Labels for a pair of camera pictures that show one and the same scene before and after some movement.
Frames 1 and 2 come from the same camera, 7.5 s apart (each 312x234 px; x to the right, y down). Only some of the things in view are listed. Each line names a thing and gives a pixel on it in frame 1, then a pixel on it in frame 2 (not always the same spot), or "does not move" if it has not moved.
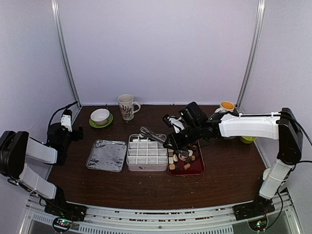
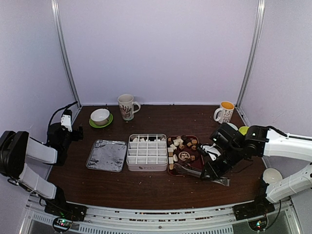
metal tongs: (146, 131) -> (182, 168)
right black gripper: (176, 144) -> (214, 172)
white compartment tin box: (145, 154) does not move
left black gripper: (76, 137) does not move
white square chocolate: (170, 160) does not move
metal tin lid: (107, 155) does not move
